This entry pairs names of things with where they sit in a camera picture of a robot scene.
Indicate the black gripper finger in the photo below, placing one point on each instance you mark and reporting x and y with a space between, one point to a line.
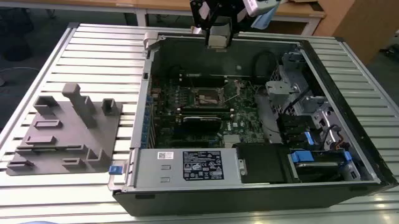
206 35
234 30

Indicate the silver CPU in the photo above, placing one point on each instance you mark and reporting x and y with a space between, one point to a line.
219 39

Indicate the CPU socket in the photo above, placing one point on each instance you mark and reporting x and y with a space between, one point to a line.
209 98

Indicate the black expansion slot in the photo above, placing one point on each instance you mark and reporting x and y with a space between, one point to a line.
193 144
193 137

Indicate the silver metal drive cage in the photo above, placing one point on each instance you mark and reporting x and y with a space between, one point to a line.
293 72

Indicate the green motherboard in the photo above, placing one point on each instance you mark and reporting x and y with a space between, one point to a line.
246 116

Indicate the black graphics card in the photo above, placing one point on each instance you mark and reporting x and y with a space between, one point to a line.
202 124

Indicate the wooden cabinet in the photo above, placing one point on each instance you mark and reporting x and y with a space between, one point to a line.
358 23

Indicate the black plastic disk bay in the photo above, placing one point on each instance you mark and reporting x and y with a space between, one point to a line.
293 126

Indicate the silver chipset heatsink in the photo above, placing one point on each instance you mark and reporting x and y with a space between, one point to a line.
233 138

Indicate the blue plastic drive latch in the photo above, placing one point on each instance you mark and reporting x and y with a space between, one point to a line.
309 138

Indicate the grey parts rack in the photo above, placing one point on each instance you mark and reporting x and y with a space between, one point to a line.
78 130

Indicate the grey power supply unit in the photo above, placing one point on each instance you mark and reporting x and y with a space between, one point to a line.
150 168

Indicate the black office chair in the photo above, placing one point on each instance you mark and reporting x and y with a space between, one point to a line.
16 46

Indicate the blue case latch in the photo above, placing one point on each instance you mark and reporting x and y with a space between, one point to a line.
115 170

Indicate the hard disk blue carrier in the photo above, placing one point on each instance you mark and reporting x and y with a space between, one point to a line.
315 171

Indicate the black PC case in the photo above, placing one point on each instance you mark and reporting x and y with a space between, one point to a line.
250 200

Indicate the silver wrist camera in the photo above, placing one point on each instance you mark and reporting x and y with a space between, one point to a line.
263 8

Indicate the wooden desk white frame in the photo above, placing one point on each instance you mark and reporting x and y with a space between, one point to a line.
299 10
62 2

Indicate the grey metal bracket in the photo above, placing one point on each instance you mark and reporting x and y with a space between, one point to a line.
278 92

